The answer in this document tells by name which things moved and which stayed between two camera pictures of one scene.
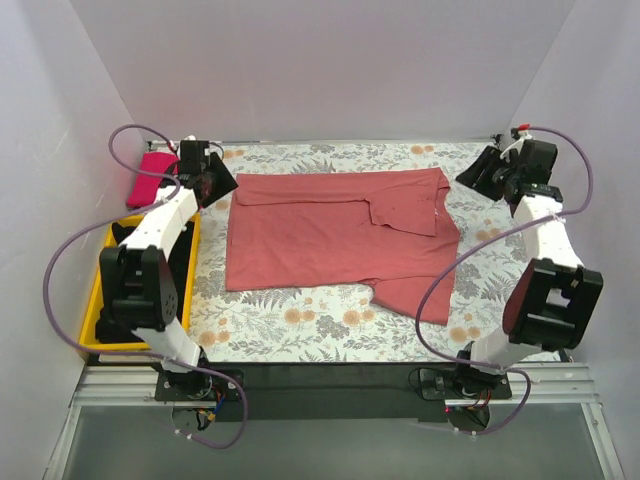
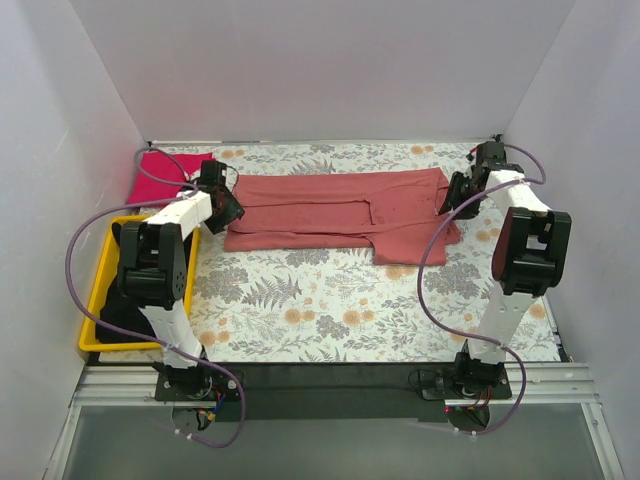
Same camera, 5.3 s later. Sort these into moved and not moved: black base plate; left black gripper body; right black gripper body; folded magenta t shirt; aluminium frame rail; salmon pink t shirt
Moved: left black gripper body; salmon pink t shirt; right black gripper body
Not moved: aluminium frame rail; black base plate; folded magenta t shirt
